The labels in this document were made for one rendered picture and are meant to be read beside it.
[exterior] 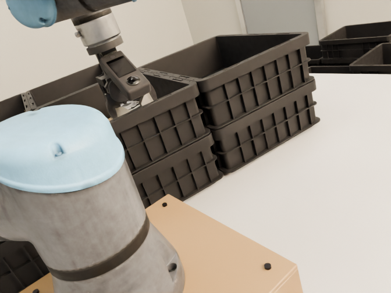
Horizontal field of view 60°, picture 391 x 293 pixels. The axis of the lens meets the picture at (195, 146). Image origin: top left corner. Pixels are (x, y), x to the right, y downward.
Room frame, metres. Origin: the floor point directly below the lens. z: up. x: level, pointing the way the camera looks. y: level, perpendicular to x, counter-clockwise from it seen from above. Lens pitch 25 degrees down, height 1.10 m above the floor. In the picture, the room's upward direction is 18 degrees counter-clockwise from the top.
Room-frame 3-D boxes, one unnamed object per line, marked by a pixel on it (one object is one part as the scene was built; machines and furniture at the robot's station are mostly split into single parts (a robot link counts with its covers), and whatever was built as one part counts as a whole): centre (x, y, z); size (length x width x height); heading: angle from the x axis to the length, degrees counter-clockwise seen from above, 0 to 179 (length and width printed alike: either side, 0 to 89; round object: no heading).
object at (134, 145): (0.77, 0.17, 0.87); 0.40 x 0.30 x 0.11; 21
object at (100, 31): (0.69, 0.11, 1.07); 0.08 x 0.08 x 0.05
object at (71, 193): (0.32, 0.14, 0.97); 0.13 x 0.12 x 0.14; 67
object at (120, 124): (0.77, 0.17, 0.92); 0.40 x 0.30 x 0.02; 21
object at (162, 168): (0.77, 0.17, 0.76); 0.40 x 0.30 x 0.12; 21
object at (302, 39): (0.88, -0.11, 0.92); 0.40 x 0.30 x 0.02; 21
